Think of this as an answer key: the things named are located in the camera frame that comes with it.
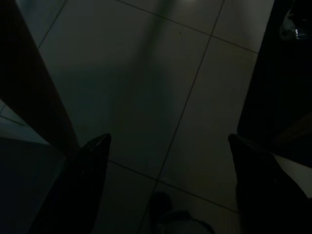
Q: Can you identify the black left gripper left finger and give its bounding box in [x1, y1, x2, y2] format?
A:
[28, 133, 112, 234]

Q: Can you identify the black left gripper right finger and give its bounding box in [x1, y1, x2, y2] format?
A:
[228, 133, 312, 234]

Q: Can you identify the bulky black object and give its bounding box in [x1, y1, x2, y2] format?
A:
[237, 0, 312, 169]

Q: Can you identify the brown wooden post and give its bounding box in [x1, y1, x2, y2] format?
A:
[0, 0, 80, 156]

